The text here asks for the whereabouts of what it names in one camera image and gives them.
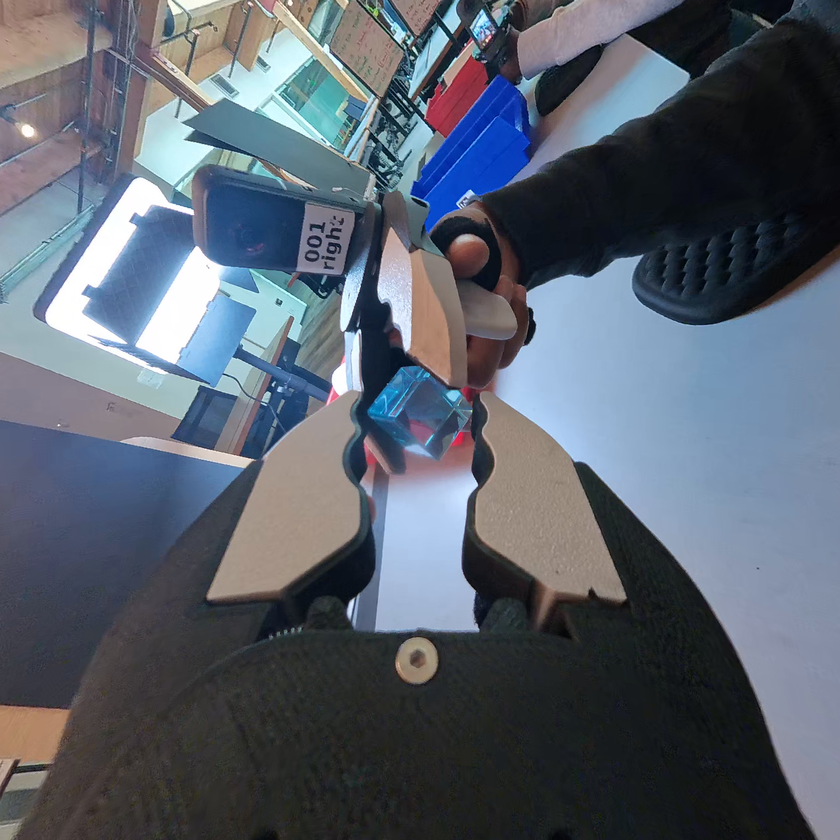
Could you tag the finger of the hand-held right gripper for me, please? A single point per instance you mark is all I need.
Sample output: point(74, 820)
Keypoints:
point(354, 361)
point(426, 308)

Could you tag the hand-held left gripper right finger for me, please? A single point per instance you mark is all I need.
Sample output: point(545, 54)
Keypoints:
point(538, 518)

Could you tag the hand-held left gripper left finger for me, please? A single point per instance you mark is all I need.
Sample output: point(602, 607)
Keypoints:
point(295, 518)

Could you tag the blue transparent cube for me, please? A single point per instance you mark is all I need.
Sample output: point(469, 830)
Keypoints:
point(420, 420)

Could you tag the red plastic bin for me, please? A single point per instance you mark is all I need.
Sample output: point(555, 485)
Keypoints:
point(463, 438)
point(456, 92)

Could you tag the black hand-held device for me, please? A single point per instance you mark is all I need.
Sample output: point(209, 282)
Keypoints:
point(489, 29)

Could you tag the person's right hand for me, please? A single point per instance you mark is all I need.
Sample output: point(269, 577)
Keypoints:
point(499, 358)

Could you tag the black light stand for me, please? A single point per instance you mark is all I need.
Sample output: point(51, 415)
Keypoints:
point(289, 377)

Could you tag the black flag panel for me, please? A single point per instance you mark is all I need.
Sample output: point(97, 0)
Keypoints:
point(282, 141)

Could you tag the blue plastic bin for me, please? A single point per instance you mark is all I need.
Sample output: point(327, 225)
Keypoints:
point(472, 170)
point(499, 105)

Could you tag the studio light panel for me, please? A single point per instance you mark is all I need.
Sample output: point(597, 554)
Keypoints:
point(72, 295)

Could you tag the rolling whiteboard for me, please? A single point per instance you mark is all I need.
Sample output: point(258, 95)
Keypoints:
point(417, 13)
point(367, 46)

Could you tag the black wood-framed board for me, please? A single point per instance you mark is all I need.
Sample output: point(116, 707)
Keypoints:
point(85, 558)

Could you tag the ceiling spot light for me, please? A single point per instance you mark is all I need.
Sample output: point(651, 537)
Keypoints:
point(27, 130)

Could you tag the black padded chair armrest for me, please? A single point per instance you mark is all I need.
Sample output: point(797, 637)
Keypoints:
point(722, 275)
point(564, 82)

